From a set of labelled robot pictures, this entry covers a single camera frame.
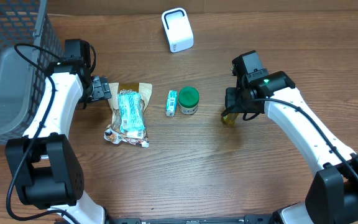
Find white barcode scanner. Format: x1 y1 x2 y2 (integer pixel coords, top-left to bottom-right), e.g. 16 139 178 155
161 7 194 53

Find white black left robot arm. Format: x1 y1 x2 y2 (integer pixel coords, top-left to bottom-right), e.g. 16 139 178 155
5 39 112 223

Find yellow oil bottle silver cap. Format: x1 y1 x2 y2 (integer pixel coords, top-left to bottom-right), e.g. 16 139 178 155
221 113 239 126

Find brown snack bag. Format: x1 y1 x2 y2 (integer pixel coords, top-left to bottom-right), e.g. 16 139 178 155
104 83 152 147

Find dark grey mesh basket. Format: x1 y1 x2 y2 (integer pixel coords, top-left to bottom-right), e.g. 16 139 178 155
0 0 63 145

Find teal tissue pack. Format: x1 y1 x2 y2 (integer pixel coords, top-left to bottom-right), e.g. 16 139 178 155
118 92 145 132

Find small teal gum pack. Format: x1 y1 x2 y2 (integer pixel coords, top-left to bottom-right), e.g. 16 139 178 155
166 90 178 117

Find green lid white jar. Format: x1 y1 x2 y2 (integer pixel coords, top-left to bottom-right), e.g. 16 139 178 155
178 86 200 115

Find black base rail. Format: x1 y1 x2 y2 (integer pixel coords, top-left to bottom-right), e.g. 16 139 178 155
105 214 277 224

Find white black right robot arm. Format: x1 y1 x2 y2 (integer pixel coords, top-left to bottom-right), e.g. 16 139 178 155
221 50 358 224

